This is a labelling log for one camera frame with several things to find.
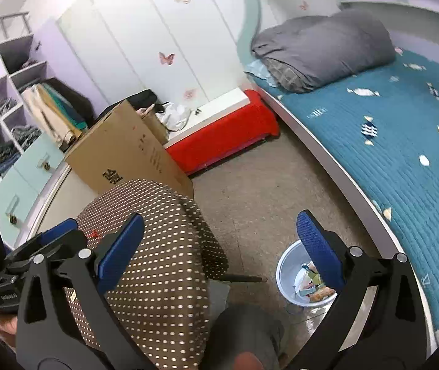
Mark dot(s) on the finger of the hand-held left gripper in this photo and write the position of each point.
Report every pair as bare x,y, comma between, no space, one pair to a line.
55,229
71,243

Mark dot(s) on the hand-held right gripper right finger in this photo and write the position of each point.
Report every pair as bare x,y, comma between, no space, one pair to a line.
319,250

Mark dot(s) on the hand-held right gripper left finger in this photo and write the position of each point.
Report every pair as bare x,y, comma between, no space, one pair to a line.
121,250

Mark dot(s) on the white plastic trash bin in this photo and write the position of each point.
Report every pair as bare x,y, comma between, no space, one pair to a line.
287,273

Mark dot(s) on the mint drawer cabinet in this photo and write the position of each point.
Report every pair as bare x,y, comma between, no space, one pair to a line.
27,177

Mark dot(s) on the black table leg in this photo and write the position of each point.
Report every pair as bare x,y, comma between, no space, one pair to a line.
242,277

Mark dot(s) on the large cardboard box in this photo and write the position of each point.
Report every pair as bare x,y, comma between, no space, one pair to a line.
127,154

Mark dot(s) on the person's grey trouser leg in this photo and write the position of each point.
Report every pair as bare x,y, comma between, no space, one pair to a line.
242,327

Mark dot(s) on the cream hanging garment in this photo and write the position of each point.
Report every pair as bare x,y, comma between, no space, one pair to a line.
46,111

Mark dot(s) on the green hanging garment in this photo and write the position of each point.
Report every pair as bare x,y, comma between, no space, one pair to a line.
65,106

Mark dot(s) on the bed with teal quilt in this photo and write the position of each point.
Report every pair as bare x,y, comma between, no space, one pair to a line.
396,142

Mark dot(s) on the white plastic bag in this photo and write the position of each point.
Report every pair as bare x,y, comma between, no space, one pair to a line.
175,117

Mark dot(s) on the red covered bench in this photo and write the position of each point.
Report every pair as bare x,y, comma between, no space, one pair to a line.
219,142

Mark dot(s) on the white cubby shelf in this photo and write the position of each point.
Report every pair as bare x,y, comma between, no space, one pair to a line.
9,84

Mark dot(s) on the black bag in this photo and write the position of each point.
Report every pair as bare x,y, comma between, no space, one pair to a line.
142,98

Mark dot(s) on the white low bench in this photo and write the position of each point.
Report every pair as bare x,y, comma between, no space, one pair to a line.
211,113

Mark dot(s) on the pale butterfly sticker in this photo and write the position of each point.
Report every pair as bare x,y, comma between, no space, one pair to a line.
190,93

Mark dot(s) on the light blue plaid pillow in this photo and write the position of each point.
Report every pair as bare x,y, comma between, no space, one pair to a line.
260,71

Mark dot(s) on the pink butterfly sticker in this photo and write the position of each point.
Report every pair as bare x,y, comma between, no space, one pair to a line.
166,58

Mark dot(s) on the grey folded blanket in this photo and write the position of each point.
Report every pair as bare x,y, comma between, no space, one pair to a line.
319,46

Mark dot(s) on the white wardrobe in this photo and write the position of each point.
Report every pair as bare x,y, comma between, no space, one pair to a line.
146,38

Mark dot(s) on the grey metal handrail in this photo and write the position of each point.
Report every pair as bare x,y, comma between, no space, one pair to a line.
11,17

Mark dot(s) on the small butterfly sticker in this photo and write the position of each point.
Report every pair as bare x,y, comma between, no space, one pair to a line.
303,5

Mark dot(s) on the white curved bed frame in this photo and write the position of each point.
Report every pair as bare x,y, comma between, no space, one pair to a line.
319,154

